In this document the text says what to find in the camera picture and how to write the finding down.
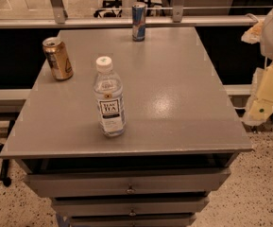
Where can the metal window railing frame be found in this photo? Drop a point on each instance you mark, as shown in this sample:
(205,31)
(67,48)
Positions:
(78,14)

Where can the clear plastic tea bottle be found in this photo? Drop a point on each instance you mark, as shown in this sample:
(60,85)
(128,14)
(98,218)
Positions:
(108,92)

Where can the blue silver redbull can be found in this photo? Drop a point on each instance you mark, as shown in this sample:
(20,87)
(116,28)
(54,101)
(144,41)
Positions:
(138,21)

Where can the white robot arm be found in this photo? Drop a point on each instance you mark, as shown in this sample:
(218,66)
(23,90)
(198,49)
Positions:
(266,40)

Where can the black stand leg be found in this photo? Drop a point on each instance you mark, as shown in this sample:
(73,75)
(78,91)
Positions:
(4,178)

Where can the grey drawer cabinet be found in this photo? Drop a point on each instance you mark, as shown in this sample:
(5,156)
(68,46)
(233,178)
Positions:
(182,132)

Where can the gold beverage can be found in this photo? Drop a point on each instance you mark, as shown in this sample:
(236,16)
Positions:
(55,51)

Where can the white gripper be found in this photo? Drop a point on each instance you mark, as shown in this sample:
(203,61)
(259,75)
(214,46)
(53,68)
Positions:
(260,106)

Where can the black office chair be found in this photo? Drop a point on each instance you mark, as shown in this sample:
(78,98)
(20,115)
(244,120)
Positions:
(109,9)

